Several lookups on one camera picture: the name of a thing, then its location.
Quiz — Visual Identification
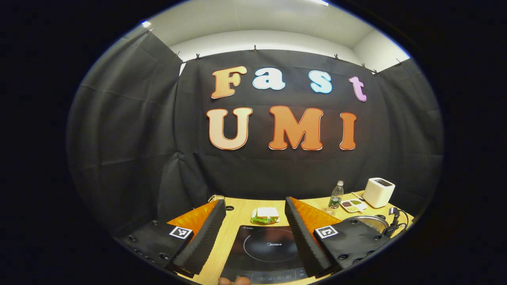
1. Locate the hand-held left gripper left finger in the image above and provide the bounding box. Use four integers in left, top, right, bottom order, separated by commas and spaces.
119, 199, 227, 277

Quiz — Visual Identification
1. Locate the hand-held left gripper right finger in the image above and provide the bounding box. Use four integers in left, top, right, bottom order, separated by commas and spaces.
284, 197, 393, 277

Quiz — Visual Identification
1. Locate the black induction cooktop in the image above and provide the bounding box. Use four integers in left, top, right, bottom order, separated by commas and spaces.
220, 225, 309, 285

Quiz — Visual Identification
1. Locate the steel pot with black handle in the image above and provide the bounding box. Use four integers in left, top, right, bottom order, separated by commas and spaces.
343, 207, 409, 238

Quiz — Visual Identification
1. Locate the sandwich on plate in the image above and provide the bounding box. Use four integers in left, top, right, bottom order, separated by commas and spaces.
251, 207, 280, 225

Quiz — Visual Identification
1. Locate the clear plastic water bottle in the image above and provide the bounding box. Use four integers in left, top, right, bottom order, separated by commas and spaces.
328, 180, 344, 209

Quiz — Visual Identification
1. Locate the white divided bean dish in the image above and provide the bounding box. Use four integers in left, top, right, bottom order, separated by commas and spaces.
341, 199, 367, 213

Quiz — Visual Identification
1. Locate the white toaster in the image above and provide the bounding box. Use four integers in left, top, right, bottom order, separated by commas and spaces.
362, 178, 396, 209

